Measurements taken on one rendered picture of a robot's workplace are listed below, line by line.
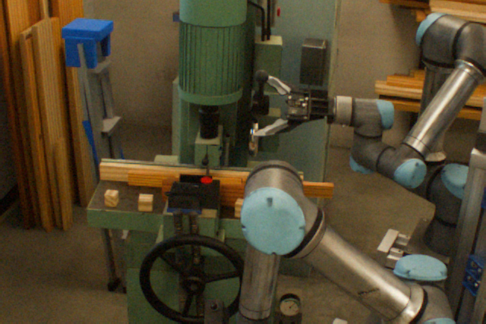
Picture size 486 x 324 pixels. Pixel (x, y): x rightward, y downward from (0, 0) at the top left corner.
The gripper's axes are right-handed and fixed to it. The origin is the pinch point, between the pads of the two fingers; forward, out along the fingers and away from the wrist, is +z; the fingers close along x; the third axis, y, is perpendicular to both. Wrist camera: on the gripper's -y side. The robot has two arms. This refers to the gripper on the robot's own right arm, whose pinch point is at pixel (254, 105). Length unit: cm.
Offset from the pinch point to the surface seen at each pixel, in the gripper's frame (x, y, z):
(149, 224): 33.3, -15.9, 26.4
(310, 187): 19.3, -26.1, -18.0
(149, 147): -2, -257, 66
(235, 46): -15.2, -2.1, 6.0
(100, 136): 4, -96, 61
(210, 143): 9.6, -16.3, 11.2
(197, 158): 13.8, -18.2, 14.6
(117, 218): 32, -15, 35
